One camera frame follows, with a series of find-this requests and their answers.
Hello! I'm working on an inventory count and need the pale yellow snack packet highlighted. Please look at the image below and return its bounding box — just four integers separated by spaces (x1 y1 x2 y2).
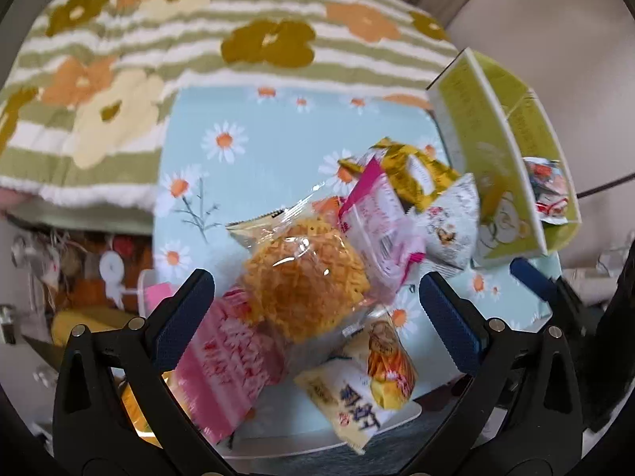
292 357 398 457

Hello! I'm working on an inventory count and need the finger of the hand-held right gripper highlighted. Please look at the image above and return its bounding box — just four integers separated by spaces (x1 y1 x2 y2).
510 257 596 338

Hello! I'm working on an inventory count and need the magenta white snack packet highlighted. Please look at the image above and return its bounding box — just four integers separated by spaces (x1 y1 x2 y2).
337 159 427 303

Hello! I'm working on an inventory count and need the yellow orange pastry packet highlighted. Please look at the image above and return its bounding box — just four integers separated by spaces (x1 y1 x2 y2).
342 312 418 412

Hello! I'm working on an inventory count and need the clear fried noodle snack packet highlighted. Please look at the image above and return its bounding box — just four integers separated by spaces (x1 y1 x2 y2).
225 198 373 343

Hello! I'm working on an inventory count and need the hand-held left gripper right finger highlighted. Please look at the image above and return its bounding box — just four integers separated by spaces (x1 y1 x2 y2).
402 272 583 476

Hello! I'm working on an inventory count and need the yellow object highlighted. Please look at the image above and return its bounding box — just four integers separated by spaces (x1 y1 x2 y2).
50 307 144 353

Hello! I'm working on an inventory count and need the pink paper note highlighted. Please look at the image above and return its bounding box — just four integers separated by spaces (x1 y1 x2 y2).
144 280 174 318

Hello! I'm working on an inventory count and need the striped floral blanket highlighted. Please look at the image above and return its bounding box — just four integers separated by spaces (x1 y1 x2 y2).
0 0 462 209

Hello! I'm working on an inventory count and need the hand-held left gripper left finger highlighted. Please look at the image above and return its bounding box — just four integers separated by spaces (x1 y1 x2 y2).
52 268 234 476

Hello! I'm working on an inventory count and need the white round plastic object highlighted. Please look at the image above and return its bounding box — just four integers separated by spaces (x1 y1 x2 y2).
96 250 150 313

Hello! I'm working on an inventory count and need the white printed snack packet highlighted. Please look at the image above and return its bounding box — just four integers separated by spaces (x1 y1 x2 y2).
407 173 482 278

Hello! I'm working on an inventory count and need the black cable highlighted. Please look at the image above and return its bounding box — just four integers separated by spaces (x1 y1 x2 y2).
578 173 635 196

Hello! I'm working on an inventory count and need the green cardboard box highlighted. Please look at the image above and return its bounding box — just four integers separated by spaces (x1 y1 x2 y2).
427 48 582 269

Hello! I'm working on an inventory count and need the large pink snack packet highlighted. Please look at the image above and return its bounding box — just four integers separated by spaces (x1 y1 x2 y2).
171 285 291 444

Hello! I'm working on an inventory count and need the red white snack packet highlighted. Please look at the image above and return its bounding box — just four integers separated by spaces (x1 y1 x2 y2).
521 156 569 219

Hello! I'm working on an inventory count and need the daisy print table cover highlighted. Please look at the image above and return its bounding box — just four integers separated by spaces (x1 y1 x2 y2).
151 84 566 457

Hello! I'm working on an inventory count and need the golden yellow snack packet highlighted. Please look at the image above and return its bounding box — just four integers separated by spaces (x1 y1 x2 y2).
337 136 462 211

